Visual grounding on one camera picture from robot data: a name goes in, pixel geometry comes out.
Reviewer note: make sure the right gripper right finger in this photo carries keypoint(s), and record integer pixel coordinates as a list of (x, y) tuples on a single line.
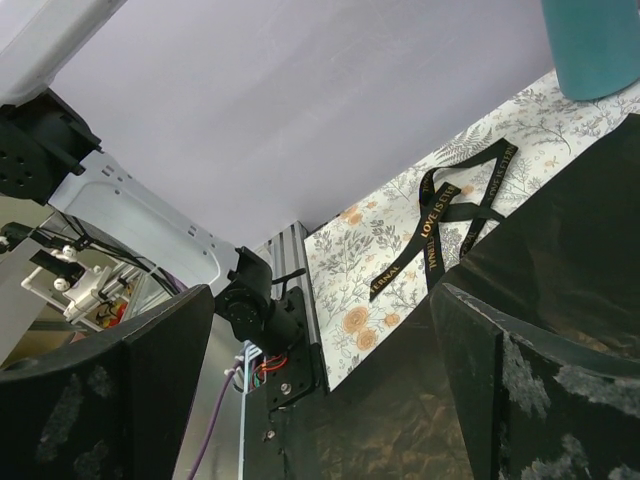
[(532, 404)]

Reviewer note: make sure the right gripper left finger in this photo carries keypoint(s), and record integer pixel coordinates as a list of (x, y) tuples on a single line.
[(114, 405)]

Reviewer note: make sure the black wrapping paper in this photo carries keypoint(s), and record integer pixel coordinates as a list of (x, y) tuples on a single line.
[(566, 261)]

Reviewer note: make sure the black printed ribbon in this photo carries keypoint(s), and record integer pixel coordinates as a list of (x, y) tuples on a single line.
[(437, 206)]

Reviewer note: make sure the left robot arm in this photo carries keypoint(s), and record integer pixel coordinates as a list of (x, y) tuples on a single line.
[(50, 155)]

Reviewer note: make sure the teal cylindrical vase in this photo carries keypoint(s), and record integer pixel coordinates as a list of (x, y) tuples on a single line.
[(594, 45)]

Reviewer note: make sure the floral tablecloth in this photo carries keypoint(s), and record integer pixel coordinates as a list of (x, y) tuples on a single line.
[(549, 130)]

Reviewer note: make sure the aluminium rail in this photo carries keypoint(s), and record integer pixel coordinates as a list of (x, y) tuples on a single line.
[(288, 254)]

